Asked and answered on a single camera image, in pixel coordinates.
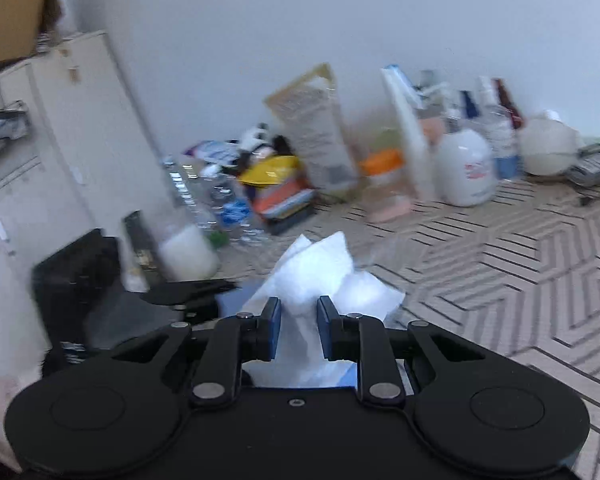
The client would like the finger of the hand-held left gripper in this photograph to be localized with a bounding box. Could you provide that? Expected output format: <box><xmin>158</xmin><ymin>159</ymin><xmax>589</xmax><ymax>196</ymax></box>
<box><xmin>140</xmin><ymin>277</ymin><xmax>238</xmax><ymax>307</ymax></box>

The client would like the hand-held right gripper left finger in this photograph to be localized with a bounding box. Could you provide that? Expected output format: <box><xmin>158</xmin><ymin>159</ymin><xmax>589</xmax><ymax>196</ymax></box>
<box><xmin>111</xmin><ymin>296</ymin><xmax>282</xmax><ymax>409</ymax></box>

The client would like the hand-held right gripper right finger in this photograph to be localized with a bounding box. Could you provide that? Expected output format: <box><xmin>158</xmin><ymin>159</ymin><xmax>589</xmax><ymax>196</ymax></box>
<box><xmin>316</xmin><ymin>295</ymin><xmax>486</xmax><ymax>409</ymax></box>

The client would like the blue plastic container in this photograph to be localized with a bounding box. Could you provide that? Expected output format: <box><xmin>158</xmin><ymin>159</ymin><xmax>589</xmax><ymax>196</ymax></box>
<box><xmin>214</xmin><ymin>280</ymin><xmax>416</xmax><ymax>391</ymax></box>

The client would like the white paper towel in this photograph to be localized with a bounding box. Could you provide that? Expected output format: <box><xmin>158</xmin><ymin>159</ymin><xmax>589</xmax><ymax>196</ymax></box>
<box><xmin>242</xmin><ymin>231</ymin><xmax>407</xmax><ymax>388</ymax></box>

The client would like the white translucent jar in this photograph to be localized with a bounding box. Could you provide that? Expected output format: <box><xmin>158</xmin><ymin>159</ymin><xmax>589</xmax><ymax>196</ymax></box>
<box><xmin>150</xmin><ymin>210</ymin><xmax>221</xmax><ymax>281</ymax></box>

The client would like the dark rectangular bar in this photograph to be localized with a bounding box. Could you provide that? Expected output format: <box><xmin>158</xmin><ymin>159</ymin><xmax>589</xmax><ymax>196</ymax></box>
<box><xmin>122</xmin><ymin>210</ymin><xmax>161</xmax><ymax>291</ymax></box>

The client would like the blue label water bottle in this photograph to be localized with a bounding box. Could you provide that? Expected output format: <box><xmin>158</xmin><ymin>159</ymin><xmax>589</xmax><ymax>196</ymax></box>
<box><xmin>200</xmin><ymin>167</ymin><xmax>266</xmax><ymax>246</ymax></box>

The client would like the tall clear water bottle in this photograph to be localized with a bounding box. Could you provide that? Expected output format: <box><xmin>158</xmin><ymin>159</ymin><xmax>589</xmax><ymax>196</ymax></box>
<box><xmin>161</xmin><ymin>155</ymin><xmax>216</xmax><ymax>231</ymax></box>

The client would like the black phone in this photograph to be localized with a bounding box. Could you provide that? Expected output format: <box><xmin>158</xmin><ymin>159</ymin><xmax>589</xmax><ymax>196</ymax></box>
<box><xmin>265</xmin><ymin>205</ymin><xmax>318</xmax><ymax>236</ymax></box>

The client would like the orange box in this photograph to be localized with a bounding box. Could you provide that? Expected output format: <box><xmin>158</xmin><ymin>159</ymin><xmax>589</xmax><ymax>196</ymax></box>
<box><xmin>252</xmin><ymin>175</ymin><xmax>316</xmax><ymax>216</ymax></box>

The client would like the blue and white tube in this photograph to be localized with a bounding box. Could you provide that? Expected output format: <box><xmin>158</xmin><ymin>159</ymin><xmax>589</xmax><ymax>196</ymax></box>
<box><xmin>182</xmin><ymin>140</ymin><xmax>241</xmax><ymax>163</ymax></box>

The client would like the yellow snack packet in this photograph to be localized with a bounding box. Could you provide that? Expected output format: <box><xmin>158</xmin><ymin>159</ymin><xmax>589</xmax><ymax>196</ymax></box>
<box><xmin>237</xmin><ymin>156</ymin><xmax>301</xmax><ymax>186</ymax></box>

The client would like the white cabinet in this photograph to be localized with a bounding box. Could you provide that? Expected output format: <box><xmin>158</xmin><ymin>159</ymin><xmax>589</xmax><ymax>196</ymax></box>
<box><xmin>0</xmin><ymin>30</ymin><xmax>166</xmax><ymax>376</ymax></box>

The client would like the panda plush toy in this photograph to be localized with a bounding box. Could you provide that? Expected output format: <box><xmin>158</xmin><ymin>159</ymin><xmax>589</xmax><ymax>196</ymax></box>
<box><xmin>240</xmin><ymin>124</ymin><xmax>273</xmax><ymax>153</ymax></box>

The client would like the silver plastic bag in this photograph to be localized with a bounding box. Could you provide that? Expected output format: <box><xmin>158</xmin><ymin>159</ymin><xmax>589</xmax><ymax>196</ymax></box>
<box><xmin>0</xmin><ymin>100</ymin><xmax>31</xmax><ymax>161</ymax></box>

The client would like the orange lid jar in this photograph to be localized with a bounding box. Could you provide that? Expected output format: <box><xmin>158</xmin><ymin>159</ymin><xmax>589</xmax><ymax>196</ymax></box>
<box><xmin>360</xmin><ymin>149</ymin><xmax>406</xmax><ymax>196</ymax></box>

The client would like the green lid jar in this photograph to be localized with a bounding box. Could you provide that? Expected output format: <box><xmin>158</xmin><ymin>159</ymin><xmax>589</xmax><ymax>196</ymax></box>
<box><xmin>370</xmin><ymin>127</ymin><xmax>401</xmax><ymax>153</ymax></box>

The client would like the beige snack bag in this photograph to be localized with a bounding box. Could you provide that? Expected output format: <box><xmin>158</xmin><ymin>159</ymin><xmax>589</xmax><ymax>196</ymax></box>
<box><xmin>264</xmin><ymin>62</ymin><xmax>361</xmax><ymax>196</ymax></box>

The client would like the white cosmetic tube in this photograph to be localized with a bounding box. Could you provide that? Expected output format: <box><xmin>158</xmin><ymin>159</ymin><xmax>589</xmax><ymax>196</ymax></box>
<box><xmin>380</xmin><ymin>67</ymin><xmax>436</xmax><ymax>201</ymax></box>

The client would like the white pump bottle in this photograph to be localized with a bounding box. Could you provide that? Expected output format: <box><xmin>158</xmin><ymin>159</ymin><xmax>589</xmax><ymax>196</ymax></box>
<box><xmin>432</xmin><ymin>110</ymin><xmax>498</xmax><ymax>207</ymax></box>

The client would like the pink carton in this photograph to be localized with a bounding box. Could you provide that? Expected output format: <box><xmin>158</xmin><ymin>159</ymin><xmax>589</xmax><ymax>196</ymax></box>
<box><xmin>420</xmin><ymin>115</ymin><xmax>446</xmax><ymax>146</ymax></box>

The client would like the clear spray bottle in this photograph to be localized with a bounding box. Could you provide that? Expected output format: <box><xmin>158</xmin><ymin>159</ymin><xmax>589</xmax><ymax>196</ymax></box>
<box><xmin>477</xmin><ymin>76</ymin><xmax>523</xmax><ymax>181</ymax></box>

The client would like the dark blue spray bottle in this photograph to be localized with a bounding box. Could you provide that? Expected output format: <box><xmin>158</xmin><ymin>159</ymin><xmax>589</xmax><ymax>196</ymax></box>
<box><xmin>457</xmin><ymin>90</ymin><xmax>481</xmax><ymax>121</ymax></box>

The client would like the cardboard box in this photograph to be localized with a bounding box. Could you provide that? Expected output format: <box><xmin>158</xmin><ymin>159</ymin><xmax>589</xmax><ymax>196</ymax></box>
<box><xmin>0</xmin><ymin>0</ymin><xmax>63</xmax><ymax>66</ymax></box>

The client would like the white round lamp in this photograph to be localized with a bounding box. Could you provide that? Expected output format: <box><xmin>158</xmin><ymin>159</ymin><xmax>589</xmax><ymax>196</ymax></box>
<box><xmin>520</xmin><ymin>110</ymin><xmax>581</xmax><ymax>177</ymax></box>

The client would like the brown glass bottle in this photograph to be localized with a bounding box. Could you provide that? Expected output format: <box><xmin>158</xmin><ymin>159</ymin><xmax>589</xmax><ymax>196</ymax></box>
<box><xmin>492</xmin><ymin>78</ymin><xmax>525</xmax><ymax>131</ymax></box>

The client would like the grey electronic device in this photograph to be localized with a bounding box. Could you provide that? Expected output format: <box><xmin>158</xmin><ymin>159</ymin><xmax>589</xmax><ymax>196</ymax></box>
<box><xmin>565</xmin><ymin>144</ymin><xmax>600</xmax><ymax>186</ymax></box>

